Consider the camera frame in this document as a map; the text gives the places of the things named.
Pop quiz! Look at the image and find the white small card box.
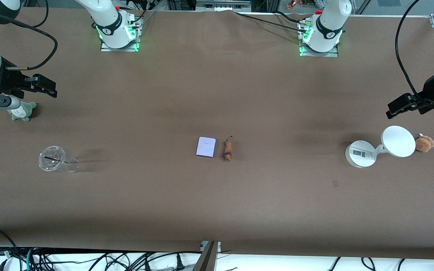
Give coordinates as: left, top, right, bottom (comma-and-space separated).
196, 136, 217, 158

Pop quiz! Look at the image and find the green plush toy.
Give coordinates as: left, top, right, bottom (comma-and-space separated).
11, 101, 37, 122

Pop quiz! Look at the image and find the white round desk lamp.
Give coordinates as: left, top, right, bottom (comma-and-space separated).
345, 125, 417, 168

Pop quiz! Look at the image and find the brown plush toy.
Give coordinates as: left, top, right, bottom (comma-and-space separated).
414, 133, 434, 153

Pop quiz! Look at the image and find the clear plastic cup with lid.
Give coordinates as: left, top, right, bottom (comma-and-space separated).
38, 146, 80, 173

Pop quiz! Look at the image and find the brown table cover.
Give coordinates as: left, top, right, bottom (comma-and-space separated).
0, 7, 434, 261

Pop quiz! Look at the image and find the grey metal box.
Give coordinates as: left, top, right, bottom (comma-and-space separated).
196, 0, 252, 12

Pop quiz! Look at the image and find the aluminium profile bar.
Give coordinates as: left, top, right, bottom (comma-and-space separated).
192, 241, 222, 271

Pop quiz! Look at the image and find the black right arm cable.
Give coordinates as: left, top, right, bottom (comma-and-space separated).
0, 0, 59, 72

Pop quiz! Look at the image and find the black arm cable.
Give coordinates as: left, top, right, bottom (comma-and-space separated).
395, 0, 430, 104
0, 0, 59, 72

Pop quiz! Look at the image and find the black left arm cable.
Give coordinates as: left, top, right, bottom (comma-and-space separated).
395, 0, 430, 104

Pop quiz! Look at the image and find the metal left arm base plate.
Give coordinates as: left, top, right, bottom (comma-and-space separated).
298, 20, 339, 58

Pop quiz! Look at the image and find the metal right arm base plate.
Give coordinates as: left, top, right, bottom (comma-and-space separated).
100, 14, 142, 52

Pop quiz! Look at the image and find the black cable on table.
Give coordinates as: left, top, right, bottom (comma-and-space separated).
235, 11, 309, 31

